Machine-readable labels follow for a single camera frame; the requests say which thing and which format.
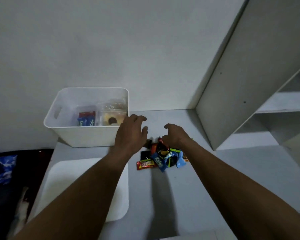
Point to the person's right hand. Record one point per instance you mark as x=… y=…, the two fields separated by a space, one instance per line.
x=177 y=138

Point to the person's left hand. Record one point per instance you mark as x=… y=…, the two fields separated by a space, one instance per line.
x=128 y=137

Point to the person's right fingers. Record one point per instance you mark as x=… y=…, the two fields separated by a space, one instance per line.
x=170 y=126

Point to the person's left thumb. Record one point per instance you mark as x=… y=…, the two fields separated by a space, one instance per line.
x=145 y=133

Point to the person's right forearm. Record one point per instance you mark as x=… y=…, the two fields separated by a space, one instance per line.
x=237 y=194

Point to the person's left forearm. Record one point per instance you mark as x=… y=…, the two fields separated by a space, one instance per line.
x=80 y=194

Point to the pile of small snack packets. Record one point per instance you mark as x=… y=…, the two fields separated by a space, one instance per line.
x=162 y=157

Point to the clear packet with round pastry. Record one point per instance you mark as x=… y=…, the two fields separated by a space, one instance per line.
x=110 y=119

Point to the clear crinkled plastic packet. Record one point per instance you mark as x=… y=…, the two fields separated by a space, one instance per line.
x=113 y=104

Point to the white plastic storage bin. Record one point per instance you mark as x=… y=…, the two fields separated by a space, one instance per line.
x=87 y=136

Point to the blue and red snack packet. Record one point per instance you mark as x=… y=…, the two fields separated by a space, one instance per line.
x=86 y=119

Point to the white plastic bin lid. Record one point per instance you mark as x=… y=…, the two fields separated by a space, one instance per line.
x=65 y=172

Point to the white shelf unit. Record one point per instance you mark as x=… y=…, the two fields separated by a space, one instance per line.
x=242 y=72

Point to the blue patterned cloth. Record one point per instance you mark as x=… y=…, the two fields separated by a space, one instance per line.
x=1 y=169

